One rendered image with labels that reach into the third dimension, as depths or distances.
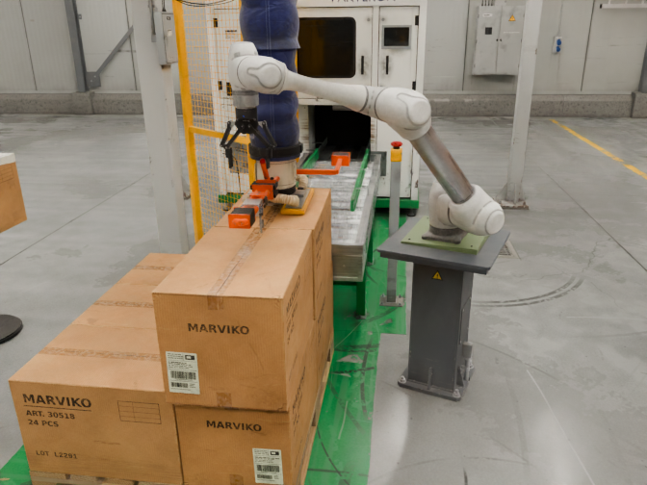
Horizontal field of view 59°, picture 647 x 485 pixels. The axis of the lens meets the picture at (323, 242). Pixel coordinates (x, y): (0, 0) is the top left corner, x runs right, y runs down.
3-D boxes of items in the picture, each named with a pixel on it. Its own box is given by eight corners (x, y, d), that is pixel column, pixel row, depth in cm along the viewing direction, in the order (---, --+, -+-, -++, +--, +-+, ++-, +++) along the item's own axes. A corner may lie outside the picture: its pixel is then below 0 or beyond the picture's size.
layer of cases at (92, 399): (158, 318, 324) (150, 252, 309) (333, 327, 311) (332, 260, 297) (29, 471, 213) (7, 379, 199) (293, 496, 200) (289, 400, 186)
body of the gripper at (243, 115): (260, 105, 200) (261, 132, 203) (237, 105, 201) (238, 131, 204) (255, 108, 193) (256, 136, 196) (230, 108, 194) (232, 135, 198)
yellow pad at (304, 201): (293, 191, 269) (293, 181, 267) (314, 191, 268) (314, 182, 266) (280, 214, 238) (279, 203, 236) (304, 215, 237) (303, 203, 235)
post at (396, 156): (386, 298, 376) (390, 147, 340) (396, 298, 375) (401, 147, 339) (385, 303, 369) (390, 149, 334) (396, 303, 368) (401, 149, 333)
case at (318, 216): (254, 261, 296) (250, 186, 282) (331, 264, 292) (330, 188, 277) (221, 316, 241) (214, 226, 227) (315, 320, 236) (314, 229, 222)
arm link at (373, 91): (356, 80, 220) (375, 83, 209) (394, 89, 229) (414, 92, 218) (349, 114, 223) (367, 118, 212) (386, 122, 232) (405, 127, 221)
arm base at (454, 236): (474, 227, 270) (475, 216, 267) (459, 244, 252) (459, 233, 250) (437, 222, 279) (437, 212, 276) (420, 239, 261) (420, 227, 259)
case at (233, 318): (219, 316, 241) (212, 226, 226) (313, 320, 236) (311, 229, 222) (166, 403, 185) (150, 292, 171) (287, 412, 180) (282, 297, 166)
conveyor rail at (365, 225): (375, 174, 522) (375, 153, 515) (380, 174, 522) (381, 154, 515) (353, 278, 308) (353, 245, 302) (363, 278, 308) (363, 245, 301)
